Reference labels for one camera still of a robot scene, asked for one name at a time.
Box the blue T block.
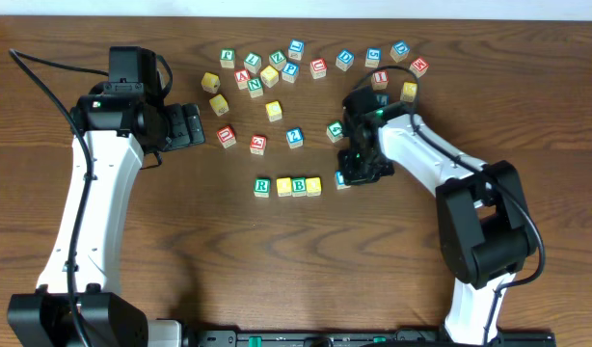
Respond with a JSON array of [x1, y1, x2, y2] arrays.
[[335, 171, 349, 190]]

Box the yellow O block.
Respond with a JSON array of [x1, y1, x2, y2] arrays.
[[306, 177, 322, 197], [276, 177, 292, 197]]

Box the green B block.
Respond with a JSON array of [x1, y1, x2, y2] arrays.
[[291, 177, 307, 197]]

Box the green R block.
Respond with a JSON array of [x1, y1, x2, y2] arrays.
[[254, 178, 271, 198]]

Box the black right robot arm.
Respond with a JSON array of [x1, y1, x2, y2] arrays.
[[338, 101, 543, 346]]

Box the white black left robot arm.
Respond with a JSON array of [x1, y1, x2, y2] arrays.
[[7, 94, 204, 346]]

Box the yellow 8 block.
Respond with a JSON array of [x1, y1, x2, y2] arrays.
[[209, 94, 229, 117]]

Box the red U block lower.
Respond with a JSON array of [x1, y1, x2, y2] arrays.
[[216, 125, 237, 148]]

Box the red u block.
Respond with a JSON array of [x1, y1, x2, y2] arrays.
[[309, 58, 327, 79], [216, 125, 237, 148]]

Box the green 4 block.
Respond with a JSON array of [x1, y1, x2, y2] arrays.
[[326, 120, 344, 143]]

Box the yellow block far left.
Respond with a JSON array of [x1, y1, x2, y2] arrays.
[[201, 72, 221, 94]]

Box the blue L block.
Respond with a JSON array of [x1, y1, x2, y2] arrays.
[[375, 93, 390, 107]]

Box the blue 2 block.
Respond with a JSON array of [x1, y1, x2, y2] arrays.
[[286, 127, 304, 148]]

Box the red E block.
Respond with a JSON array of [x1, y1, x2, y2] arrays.
[[250, 135, 267, 155]]

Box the red A block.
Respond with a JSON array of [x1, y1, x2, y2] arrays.
[[234, 69, 251, 90]]

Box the green N block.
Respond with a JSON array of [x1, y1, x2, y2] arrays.
[[247, 78, 263, 98]]

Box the green block top left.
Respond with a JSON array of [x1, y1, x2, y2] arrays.
[[220, 48, 235, 68]]

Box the red I block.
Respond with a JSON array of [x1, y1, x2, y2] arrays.
[[371, 70, 389, 90]]

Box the yellow K block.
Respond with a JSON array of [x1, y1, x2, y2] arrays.
[[400, 82, 417, 103]]

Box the yellow C block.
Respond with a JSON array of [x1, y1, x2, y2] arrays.
[[265, 101, 283, 122]]

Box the yellow S block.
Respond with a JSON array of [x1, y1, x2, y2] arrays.
[[259, 66, 280, 88]]

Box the red U block upper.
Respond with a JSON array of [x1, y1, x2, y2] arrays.
[[309, 58, 327, 79]]

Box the blue D block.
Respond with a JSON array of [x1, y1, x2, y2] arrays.
[[336, 49, 355, 71]]

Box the blue 5 block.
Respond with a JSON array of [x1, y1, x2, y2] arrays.
[[364, 47, 382, 68]]

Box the green Z block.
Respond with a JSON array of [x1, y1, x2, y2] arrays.
[[269, 50, 287, 71]]

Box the red W block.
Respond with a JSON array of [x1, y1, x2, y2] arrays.
[[409, 57, 430, 78]]

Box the blue P block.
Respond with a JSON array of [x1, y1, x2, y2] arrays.
[[282, 62, 300, 83]]

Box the blue block top right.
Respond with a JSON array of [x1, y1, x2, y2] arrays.
[[390, 40, 411, 63]]

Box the blue 1 block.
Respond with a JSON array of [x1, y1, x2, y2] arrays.
[[288, 40, 305, 61]]

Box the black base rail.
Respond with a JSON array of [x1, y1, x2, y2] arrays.
[[189, 329, 557, 347]]

